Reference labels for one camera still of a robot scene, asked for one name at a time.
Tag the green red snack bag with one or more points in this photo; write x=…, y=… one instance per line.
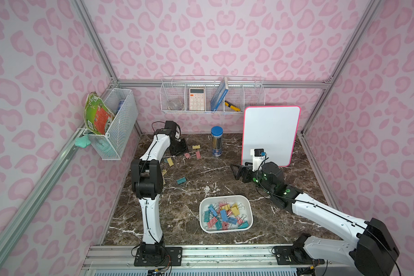
x=97, y=116

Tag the blue binder clip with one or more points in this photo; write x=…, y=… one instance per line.
x=212, y=210
x=232, y=220

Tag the pink framed whiteboard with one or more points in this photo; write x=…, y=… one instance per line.
x=272, y=128

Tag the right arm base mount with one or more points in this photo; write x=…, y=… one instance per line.
x=292, y=255

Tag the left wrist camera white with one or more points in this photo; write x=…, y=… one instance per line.
x=177, y=132

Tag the wire shelf on back wall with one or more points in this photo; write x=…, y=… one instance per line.
x=243, y=92

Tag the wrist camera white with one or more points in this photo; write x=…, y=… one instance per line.
x=258, y=157
x=177, y=132

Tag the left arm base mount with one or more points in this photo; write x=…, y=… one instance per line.
x=155, y=255

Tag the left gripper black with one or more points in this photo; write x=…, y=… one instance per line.
x=177, y=148

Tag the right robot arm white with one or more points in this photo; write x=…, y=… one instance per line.
x=365, y=245

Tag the blue lid pencil canister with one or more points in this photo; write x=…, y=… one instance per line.
x=217, y=141

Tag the yellow utility knife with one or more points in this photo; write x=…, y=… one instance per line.
x=232, y=106

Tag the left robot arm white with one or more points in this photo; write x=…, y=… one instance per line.
x=147, y=179

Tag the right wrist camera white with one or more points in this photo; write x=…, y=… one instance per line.
x=258, y=157

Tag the teal binder clip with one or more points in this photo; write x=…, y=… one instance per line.
x=181, y=180
x=206, y=216

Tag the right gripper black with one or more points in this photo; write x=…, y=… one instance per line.
x=248, y=174

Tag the yellow binder clip upright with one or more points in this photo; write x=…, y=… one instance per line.
x=170, y=161

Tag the blue book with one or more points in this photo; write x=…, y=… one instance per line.
x=219, y=95

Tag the teal binder clip under yellow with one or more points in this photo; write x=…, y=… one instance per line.
x=181, y=180

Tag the white mesh wall basket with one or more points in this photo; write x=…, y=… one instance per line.
x=111, y=146

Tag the white storage tray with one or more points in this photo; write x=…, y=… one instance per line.
x=237, y=206

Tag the white calculator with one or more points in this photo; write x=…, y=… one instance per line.
x=197, y=99

